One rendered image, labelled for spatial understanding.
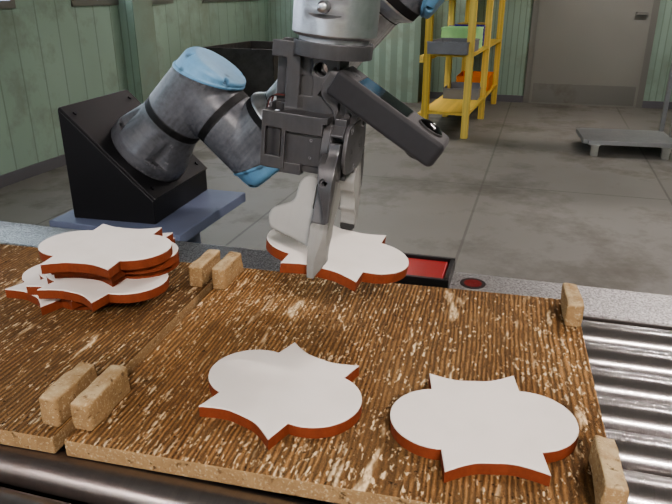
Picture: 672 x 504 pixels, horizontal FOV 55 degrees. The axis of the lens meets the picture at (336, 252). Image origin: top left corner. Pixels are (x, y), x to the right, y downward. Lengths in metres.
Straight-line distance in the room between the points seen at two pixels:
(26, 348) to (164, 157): 0.60
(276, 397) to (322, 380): 0.05
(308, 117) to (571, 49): 7.79
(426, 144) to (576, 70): 7.80
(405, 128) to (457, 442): 0.26
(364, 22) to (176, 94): 0.64
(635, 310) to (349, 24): 0.47
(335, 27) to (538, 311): 0.37
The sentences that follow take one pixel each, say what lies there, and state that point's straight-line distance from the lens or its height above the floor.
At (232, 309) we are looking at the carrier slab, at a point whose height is 0.94.
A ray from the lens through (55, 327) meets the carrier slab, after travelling 0.73.
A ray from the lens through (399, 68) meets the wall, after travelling 8.12.
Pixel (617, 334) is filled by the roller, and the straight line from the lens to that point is 0.76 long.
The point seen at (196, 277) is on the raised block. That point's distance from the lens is 0.77.
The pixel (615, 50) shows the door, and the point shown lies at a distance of 8.35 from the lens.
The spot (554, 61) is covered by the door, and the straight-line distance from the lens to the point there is 8.33.
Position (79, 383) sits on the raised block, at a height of 0.96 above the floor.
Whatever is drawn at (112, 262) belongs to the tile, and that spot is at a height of 1.00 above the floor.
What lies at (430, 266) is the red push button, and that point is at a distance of 0.84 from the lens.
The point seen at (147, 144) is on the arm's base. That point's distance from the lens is 1.21.
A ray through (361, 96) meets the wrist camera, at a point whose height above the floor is 1.17.
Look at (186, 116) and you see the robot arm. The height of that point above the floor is 1.06.
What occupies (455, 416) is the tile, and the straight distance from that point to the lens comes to 0.53.
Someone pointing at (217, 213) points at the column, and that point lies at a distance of 1.26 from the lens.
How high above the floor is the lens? 1.26
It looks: 22 degrees down
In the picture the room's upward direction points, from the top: straight up
